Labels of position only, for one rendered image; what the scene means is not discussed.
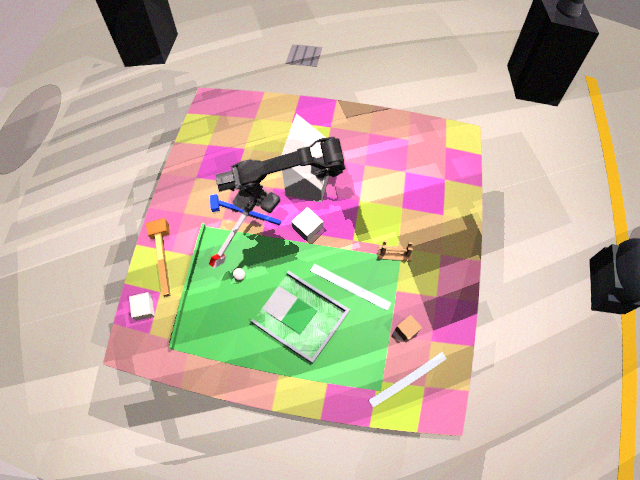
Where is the white golf ball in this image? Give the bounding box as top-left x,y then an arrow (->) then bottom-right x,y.
233,268 -> 245,281

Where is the green flat mat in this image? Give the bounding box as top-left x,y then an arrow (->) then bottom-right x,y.
174,226 -> 400,391

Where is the orange block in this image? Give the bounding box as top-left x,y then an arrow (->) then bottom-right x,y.
395,315 -> 422,343

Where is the white flat bar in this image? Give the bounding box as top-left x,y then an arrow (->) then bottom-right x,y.
369,352 -> 446,407
310,264 -> 391,310

